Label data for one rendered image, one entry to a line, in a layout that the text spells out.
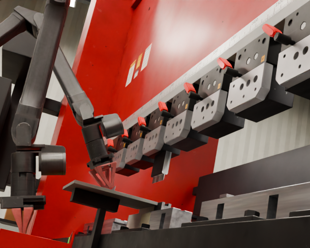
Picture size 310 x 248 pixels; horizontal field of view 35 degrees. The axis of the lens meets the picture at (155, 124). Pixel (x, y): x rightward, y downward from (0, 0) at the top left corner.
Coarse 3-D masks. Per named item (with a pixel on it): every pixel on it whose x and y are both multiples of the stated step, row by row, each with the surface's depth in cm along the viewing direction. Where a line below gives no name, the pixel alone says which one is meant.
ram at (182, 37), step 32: (160, 0) 215; (192, 0) 170; (224, 0) 140; (256, 0) 119; (128, 32) 262; (160, 32) 198; (192, 32) 159; (224, 32) 133; (256, 32) 114; (128, 64) 237; (160, 64) 183; (192, 64) 149; (128, 96) 217
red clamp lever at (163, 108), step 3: (159, 102) 156; (162, 102) 156; (159, 105) 154; (162, 105) 153; (165, 105) 154; (159, 108) 153; (162, 108) 152; (165, 108) 152; (162, 111) 149; (165, 111) 149; (162, 114) 148; (165, 114) 148; (168, 114) 149; (165, 117) 149; (168, 117) 149; (171, 117) 150
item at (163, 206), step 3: (159, 204) 147; (162, 204) 145; (165, 204) 148; (168, 204) 146; (156, 207) 149; (159, 207) 146; (162, 207) 145; (165, 207) 145; (168, 207) 146; (156, 210) 148
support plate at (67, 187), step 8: (72, 184) 143; (80, 184) 141; (88, 184) 142; (96, 192) 148; (104, 192) 145; (112, 192) 144; (120, 192) 145; (120, 200) 153; (128, 200) 150; (136, 200) 147; (144, 200) 147; (136, 208) 162
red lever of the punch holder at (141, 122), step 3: (138, 117) 174; (141, 117) 174; (138, 120) 173; (141, 120) 171; (144, 120) 172; (138, 123) 172; (141, 123) 169; (144, 123) 170; (141, 126) 166; (144, 126) 167; (141, 129) 167; (144, 129) 167; (147, 129) 167; (150, 129) 168
